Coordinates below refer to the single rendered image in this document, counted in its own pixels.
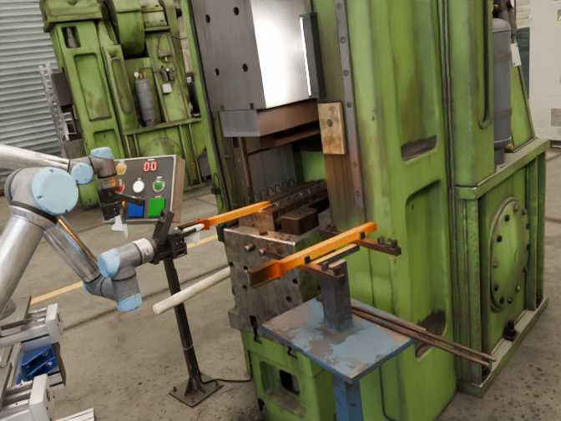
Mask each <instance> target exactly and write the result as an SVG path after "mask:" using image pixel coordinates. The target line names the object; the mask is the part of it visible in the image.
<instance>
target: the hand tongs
mask: <svg viewBox="0 0 561 421"><path fill-rule="evenodd" d="M316 300H317V301H318V302H322V298H321V295H320V296H318V297H316ZM351 310H352V313H353V314H355V315H357V316H358V317H362V318H365V319H366V320H368V321H371V322H374V323H376V324H379V325H381V326H384V327H387V328H389V329H391V330H394V331H396V332H399V333H402V334H404V335H407V336H409V337H412V338H415V339H417V340H419V341H421V342H424V343H427V344H429V345H432V346H434V347H437V348H440V349H442V350H444V351H446V352H449V353H452V354H454V355H457V356H459V357H461V358H465V359H467V360H469V361H472V362H474V363H477V364H480V365H482V366H484V367H486V368H490V367H491V364H490V363H487V362H484V361H483V360H480V359H478V358H474V357H472V356H469V355H467V354H465V353H461V352H459V351H457V350H454V349H452V348H449V347H446V346H443V345H442V344H439V343H437V342H434V341H431V340H428V339H426V338H424V337H420V336H418V335H416V334H413V333H411V332H408V331H405V330H403V329H401V328H398V327H394V326H393V325H390V324H388V323H385V322H382V321H379V320H377V319H375V318H373V317H369V316H367V315H365V314H362V313H360V312H357V311H361V312H365V313H368V314H370V315H372V316H375V317H379V318H381V319H383V320H386V321H388V322H392V323H394V324H397V325H398V326H401V327H404V328H407V329H410V330H412V331H414V332H418V333H421V334H422V335H425V336H427V337H431V338H433V339H436V340H438V341H440V342H444V343H446V344H449V345H451V346H454V347H457V348H460V349H462V350H464V351H466V352H469V353H472V354H475V355H477V356H479V357H482V358H486V359H487V360H490V361H493V362H496V361H497V359H496V358H495V357H493V356H490V355H488V354H486V353H482V352H479V351H477V350H475V349H472V348H470V347H466V346H463V345H462V344H459V343H456V342H453V341H450V340H448V339H446V338H443V337H439V336H437V335H435V334H432V333H430V332H426V331H423V330H422V329H419V328H416V327H413V326H410V325H408V324H406V323H403V322H399V321H397V320H395V319H392V318H389V317H386V316H383V315H382V314H379V313H376V312H373V311H370V310H367V309H365V308H362V307H357V306H352V305H351ZM355 310H357V311H355Z"/></svg>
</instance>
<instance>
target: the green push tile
mask: <svg viewBox="0 0 561 421"><path fill-rule="evenodd" d="M164 208H165V198H158V199H149V212H148V216H159V214H160V212H161V210H162V209H164Z"/></svg>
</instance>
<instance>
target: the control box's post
mask: <svg viewBox="0 0 561 421"><path fill-rule="evenodd" d="M163 262H164V269H165V272H166V276H167V280H168V283H169V290H170V295H171V296H173V295H174V294H176V293H178V292H180V290H179V283H178V279H177V276H176V271H175V268H174V261H173V259H169V258H167V259H164V260H163ZM174 313H175V316H176V320H177V324H178V328H179V334H180V338H181V342H182V346H183V347H185V348H187V347H190V346H191V345H192V343H191V340H190V333H189V329H188V325H187V321H186V317H185V313H184V306H183V302H182V303H180V304H179V305H177V306H175V307H174ZM183 350H184V349H183ZM184 356H185V361H186V364H187V368H188V372H189V375H190V376H191V377H192V380H193V384H194V388H195V390H197V387H196V383H195V376H196V375H197V376H198V378H199V374H198V370H197V367H196V363H195V355H194V351H193V348H190V349H188V350H187V351H186V350H184ZM199 379H200V378H199Z"/></svg>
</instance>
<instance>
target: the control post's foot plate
mask: <svg viewBox="0 0 561 421"><path fill-rule="evenodd" d="M200 376H201V379H202V381H203V382H206V381H209V380H212V379H213V378H212V377H210V376H208V375H206V374H204V373H202V372H201V371H200ZM195 383H196V387H197V390H195V388H194V384H193V380H192V377H191V376H189V378H188V379H187V380H185V381H184V382H182V383H181V384H180V385H178V386H177V387H175V386H174V388H173V389H172V390H170V391H169V395H171V396H172V397H173V398H177V399H178V400H179V401H180V402H181V403H184V404H186V405H187V406H189V407H191V408H194V407H195V406H197V405H199V404H200V403H202V402H203V401H205V400H206V399H208V398H209V397H211V396H212V395H213V394H214V393H216V392H218V391H219V390H220V389H221V388H223V387H224V386H225V384H223V383H221V382H219V381H217V380H215V381H213V382H209V383H201V382H200V380H199V378H198V376H197V375H196V376H195Z"/></svg>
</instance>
